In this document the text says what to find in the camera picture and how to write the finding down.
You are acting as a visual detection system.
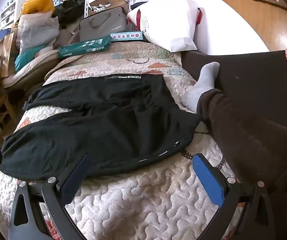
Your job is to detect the grey laptop bag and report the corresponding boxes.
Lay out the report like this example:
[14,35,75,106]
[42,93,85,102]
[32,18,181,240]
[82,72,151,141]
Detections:
[79,6,130,42]

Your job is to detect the dark brown blanket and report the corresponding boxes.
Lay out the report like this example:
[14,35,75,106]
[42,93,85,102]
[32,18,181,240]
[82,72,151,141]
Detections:
[181,49,287,128]

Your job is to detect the brown paper bag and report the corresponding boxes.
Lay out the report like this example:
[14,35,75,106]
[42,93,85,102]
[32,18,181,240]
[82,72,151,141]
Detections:
[0,31,19,78]

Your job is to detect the beige seat cushion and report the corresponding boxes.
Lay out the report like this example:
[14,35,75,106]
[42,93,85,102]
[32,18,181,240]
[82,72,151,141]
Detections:
[2,50,66,88]

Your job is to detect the white paper bag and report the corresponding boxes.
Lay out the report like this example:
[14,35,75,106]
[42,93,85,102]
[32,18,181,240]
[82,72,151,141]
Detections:
[127,0,203,53]

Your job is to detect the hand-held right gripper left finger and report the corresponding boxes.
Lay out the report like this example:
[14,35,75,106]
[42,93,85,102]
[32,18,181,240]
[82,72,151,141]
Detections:
[7,153,91,240]

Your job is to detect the person's foot in grey sock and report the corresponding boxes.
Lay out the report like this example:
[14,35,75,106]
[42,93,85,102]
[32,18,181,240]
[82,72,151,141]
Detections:
[181,62,221,113]

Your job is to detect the blue box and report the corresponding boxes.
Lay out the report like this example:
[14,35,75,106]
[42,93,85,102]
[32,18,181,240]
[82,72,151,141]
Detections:
[0,29,11,42]

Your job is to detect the beige quilted blanket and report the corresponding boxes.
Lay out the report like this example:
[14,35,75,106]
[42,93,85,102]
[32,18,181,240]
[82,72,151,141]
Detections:
[0,40,241,240]

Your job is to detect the white shelf unit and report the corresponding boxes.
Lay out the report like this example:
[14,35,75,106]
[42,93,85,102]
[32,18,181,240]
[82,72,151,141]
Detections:
[0,0,25,28]

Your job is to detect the person's leg in brown trousers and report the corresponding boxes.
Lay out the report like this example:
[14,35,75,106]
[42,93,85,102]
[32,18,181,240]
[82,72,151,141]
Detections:
[196,89,287,240]

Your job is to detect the long green box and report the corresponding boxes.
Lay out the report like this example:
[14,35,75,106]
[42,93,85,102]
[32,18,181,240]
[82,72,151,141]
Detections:
[58,35,112,59]

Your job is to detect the teal cloth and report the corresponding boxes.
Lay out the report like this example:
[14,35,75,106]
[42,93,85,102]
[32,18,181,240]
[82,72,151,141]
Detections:
[15,45,46,72]

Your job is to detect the teal box with shapes print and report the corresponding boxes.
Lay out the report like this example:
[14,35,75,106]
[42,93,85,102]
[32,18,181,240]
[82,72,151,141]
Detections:
[110,31,144,43]

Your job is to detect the black pants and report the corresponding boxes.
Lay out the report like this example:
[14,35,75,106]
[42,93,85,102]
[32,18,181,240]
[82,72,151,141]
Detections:
[0,74,204,180]

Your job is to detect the black bag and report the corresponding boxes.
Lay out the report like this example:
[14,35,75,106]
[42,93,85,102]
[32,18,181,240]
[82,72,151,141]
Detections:
[52,0,86,28]

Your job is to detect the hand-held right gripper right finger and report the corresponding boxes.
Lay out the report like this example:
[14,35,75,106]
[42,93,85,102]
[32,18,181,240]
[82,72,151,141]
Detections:
[193,153,276,240]

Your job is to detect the white plastic bag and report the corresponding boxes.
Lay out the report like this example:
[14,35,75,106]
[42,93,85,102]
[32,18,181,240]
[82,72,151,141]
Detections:
[17,12,60,52]

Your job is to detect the wooden chair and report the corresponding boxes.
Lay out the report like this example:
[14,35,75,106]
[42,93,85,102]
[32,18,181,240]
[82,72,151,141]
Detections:
[0,90,21,140]

